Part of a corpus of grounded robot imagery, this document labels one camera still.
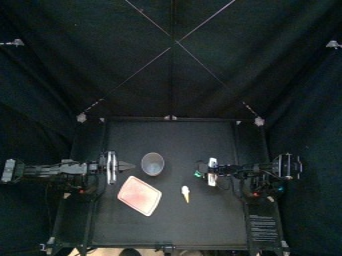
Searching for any pink rectangular plate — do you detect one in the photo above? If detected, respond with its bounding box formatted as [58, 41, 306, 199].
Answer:
[116, 175, 163, 218]

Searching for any grey purple plastic cup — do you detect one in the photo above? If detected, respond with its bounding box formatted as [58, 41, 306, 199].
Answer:
[140, 152, 167, 177]

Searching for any toy ice cream cone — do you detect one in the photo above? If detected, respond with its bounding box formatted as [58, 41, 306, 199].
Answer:
[180, 185, 192, 204]

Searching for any white text label sticker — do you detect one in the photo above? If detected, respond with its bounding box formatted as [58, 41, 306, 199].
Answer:
[247, 214, 279, 244]

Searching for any black bottom edge clamp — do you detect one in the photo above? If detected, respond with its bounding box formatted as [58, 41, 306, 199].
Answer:
[153, 244, 177, 255]

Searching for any thin white cross cord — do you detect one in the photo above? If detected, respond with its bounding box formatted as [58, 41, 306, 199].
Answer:
[81, 0, 236, 114]
[124, 0, 264, 121]

